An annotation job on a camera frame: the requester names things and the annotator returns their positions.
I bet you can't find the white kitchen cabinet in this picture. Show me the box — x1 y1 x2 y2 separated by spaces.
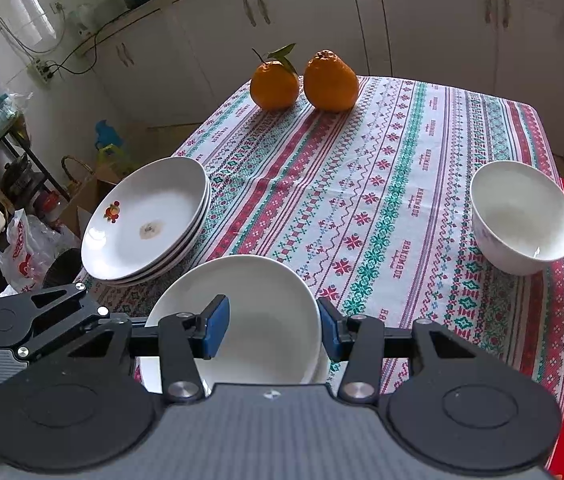
74 0 564 128

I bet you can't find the thin wall cable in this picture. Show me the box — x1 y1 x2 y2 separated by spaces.
42 30 100 78

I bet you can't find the white power strip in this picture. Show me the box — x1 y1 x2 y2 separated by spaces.
29 57 56 84

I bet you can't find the white floral bowl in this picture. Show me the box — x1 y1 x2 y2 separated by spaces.
144 255 323 397
312 342 333 386
470 161 564 277

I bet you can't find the black cooking pot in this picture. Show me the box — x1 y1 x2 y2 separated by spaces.
1 157 39 197

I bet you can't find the red white plastic bag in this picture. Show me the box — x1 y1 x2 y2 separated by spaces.
0 208 70 295

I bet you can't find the striped patterned tablecloth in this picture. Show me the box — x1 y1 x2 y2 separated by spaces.
74 76 564 413

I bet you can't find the cardboard box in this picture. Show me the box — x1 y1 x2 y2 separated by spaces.
59 160 130 241

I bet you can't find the blue plastic toy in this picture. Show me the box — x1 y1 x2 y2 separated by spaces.
94 120 129 157

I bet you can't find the large bumpy orange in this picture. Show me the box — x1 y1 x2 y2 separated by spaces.
303 49 360 112

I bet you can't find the orange with leaf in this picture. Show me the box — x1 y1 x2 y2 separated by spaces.
250 43 301 111

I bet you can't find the black bin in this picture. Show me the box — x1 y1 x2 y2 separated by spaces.
42 249 84 289

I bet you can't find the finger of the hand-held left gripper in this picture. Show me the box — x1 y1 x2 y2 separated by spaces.
14 282 130 363

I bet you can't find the white plate with fruit print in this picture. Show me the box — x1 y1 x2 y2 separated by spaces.
81 156 207 281
107 187 212 288
99 180 211 285

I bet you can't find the wicker basket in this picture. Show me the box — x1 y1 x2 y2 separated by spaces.
60 156 97 197

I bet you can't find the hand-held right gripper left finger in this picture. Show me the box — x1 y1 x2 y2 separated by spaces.
64 294 230 403

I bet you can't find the metal shelf rack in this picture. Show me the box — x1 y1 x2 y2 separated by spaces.
0 110 70 261

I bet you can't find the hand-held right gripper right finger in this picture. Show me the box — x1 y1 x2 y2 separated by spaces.
318 297 482 403

